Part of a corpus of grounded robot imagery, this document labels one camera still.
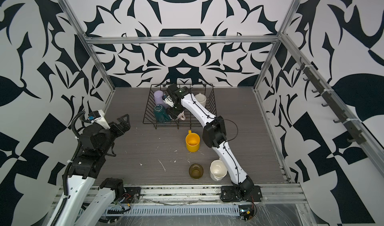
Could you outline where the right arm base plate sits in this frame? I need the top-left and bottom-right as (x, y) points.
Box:
(220, 186), (263, 203)

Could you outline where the dark green mug white inside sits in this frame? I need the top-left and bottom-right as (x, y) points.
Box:
(154, 104), (172, 124)

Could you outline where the olive green glass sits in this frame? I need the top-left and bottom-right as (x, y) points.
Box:
(189, 164), (204, 180)

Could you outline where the lavender plastic cup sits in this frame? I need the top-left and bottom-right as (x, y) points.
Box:
(154, 90), (168, 108)

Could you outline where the white mug red inside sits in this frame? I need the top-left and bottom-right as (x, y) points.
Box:
(195, 93), (207, 107)

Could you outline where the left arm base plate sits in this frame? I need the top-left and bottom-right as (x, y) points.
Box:
(117, 187), (142, 204)

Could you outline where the green circuit board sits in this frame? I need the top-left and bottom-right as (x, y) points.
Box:
(239, 205), (257, 221)

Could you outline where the black wire dish rack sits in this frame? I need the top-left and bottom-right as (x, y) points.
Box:
(142, 82), (217, 130)

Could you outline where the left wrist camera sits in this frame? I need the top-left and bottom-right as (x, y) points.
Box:
(88, 109), (111, 130)

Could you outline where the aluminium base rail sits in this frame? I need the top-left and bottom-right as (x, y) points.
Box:
(50, 182), (308, 207)

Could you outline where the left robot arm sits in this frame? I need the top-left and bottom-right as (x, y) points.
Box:
(48, 110), (131, 226)

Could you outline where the aluminium frame crossbar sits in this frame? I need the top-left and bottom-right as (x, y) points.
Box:
(85, 35), (278, 45)

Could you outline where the yellow mug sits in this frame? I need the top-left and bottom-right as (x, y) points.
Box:
(185, 130), (201, 153)

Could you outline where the white slotted cable duct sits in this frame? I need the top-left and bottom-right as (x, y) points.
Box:
(105, 205), (240, 217)

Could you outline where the cream white mug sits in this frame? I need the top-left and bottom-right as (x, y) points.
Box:
(210, 160), (228, 182)

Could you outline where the grey wall hook rail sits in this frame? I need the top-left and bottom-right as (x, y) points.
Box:
(296, 57), (367, 145)

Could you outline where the cream mug pink handle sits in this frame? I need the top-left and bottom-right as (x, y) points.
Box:
(177, 111), (186, 121)

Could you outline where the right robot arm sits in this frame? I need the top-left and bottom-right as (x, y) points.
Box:
(167, 84), (254, 201)

